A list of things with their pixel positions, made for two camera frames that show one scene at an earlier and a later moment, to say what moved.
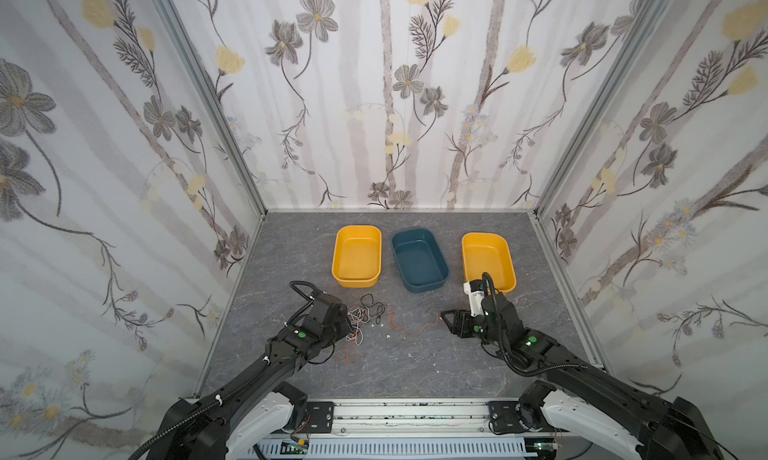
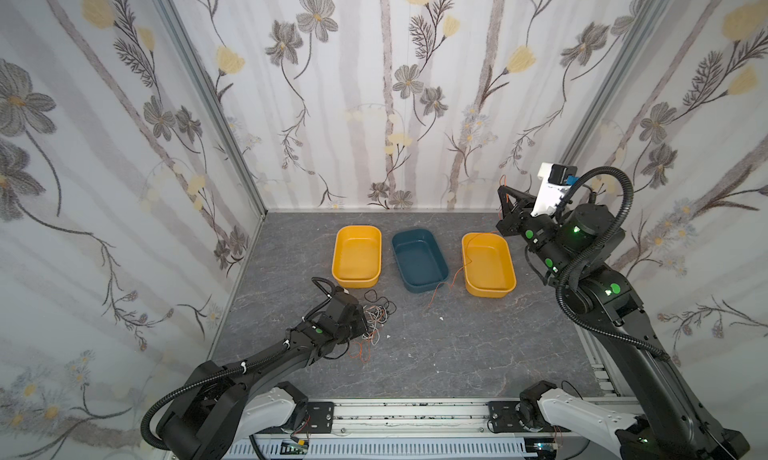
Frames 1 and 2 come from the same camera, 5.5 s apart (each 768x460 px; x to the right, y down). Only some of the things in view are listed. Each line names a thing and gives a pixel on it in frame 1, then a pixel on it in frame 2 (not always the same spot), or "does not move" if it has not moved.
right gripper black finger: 449,317 to 524,201
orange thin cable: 404,331 to 470,260
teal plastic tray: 419,260 does not move
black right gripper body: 459,322 to 519,214
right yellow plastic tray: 488,253 does not move
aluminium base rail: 417,430 does not move
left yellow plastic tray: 357,256 does not move
